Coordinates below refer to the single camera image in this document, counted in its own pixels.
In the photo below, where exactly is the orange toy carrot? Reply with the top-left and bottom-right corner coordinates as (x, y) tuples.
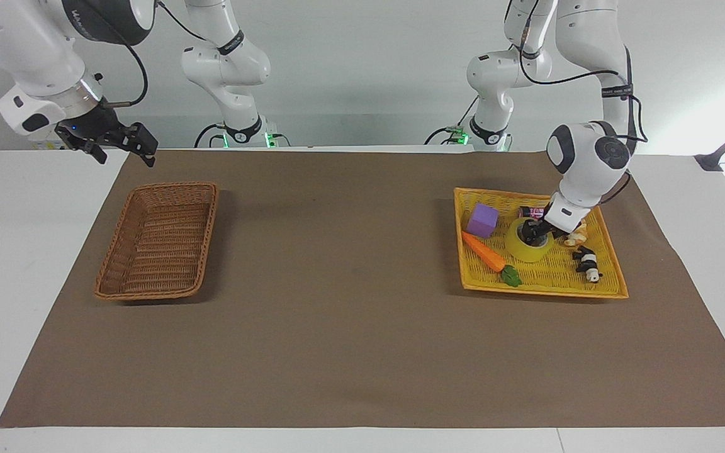
(461, 231), (523, 288)

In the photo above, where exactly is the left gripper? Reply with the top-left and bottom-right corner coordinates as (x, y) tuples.
(520, 215), (570, 247)

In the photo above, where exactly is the black and white panda toy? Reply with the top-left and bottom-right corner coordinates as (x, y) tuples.
(572, 246), (603, 284)

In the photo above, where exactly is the yellow woven basket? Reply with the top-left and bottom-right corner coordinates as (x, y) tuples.
(453, 187), (629, 299)

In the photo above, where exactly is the yellow tape roll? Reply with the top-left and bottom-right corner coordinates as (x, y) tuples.
(505, 217), (556, 264)

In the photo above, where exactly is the brown wicker basket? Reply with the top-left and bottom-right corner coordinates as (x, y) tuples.
(94, 182), (220, 301)

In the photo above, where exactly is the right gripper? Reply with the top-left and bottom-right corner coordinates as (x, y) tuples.
(55, 98), (160, 169)

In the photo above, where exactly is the black cable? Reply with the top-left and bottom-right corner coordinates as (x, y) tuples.
(106, 35), (149, 109)
(505, 0), (649, 206)
(424, 94), (480, 146)
(194, 123), (225, 149)
(156, 0), (207, 43)

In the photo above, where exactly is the purple cube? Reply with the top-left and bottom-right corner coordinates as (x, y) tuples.
(468, 203), (500, 239)

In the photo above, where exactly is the orange and white toy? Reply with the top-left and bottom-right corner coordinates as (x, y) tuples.
(564, 219), (590, 248)

